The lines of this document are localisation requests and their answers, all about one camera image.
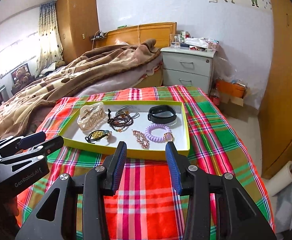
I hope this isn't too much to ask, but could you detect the cream translucent hair claw clip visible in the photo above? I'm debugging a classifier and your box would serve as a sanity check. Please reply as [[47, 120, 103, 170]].
[[77, 102, 105, 131]]

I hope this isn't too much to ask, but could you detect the clear drinking glass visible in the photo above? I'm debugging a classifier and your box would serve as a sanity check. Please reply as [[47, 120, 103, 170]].
[[170, 34, 181, 48]]

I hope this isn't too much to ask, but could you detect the red green plaid tablecloth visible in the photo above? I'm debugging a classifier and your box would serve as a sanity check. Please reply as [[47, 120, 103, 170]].
[[17, 86, 274, 239]]

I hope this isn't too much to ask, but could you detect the black smart wristband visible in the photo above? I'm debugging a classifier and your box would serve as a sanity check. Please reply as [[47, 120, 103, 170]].
[[148, 105, 177, 124]]

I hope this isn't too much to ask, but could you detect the dotted cream window curtain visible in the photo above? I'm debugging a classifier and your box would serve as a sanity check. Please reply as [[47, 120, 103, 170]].
[[35, 1, 63, 77]]

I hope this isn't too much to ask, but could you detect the tall wooden wardrobe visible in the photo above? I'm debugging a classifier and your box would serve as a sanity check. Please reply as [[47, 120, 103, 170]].
[[56, 0, 99, 63]]

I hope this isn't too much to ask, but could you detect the wooden bed headboard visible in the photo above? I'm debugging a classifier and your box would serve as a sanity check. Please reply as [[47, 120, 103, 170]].
[[93, 22, 177, 48]]

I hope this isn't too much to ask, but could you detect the grey wire bangle bracelet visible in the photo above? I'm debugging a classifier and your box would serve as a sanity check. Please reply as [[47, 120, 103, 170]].
[[116, 105, 141, 120]]

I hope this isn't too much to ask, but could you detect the orange storage box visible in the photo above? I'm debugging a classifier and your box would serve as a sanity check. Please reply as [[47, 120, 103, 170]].
[[216, 79, 246, 98]]

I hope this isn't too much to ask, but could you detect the person's left hand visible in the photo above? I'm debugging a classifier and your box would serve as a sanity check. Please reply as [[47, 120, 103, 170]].
[[0, 197, 19, 231]]

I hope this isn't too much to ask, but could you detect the brown teddy bear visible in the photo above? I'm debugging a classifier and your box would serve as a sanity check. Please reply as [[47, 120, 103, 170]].
[[12, 64, 31, 85]]

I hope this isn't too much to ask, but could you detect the brown patterned fleece blanket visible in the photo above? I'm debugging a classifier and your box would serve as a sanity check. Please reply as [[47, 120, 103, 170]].
[[0, 38, 161, 139]]

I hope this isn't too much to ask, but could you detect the rose gold rhinestone hair clip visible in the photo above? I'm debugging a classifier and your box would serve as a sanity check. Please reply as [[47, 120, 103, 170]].
[[132, 130, 150, 150]]

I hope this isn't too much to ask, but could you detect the wooden door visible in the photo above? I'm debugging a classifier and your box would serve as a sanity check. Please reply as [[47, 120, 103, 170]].
[[258, 0, 292, 179]]

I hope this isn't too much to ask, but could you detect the purple spiral hair tie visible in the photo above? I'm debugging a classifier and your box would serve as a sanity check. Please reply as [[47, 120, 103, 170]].
[[145, 123, 173, 144]]

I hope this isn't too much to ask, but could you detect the black cord gold bead bracelet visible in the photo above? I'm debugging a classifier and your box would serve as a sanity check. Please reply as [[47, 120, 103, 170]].
[[84, 129, 113, 145]]

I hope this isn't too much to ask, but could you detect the white two-drawer nightstand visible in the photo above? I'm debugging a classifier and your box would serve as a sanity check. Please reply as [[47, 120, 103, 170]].
[[161, 47, 215, 94]]

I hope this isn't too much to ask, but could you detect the white paper towel roll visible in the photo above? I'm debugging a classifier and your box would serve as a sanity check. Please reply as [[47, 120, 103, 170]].
[[265, 161, 292, 197]]

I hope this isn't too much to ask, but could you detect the yellow-green shallow cardboard box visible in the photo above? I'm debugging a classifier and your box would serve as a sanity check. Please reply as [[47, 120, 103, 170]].
[[59, 100, 191, 162]]

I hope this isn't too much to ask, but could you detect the dark red beaded bracelet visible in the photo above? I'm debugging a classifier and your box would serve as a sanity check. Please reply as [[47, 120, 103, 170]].
[[106, 108, 135, 132]]

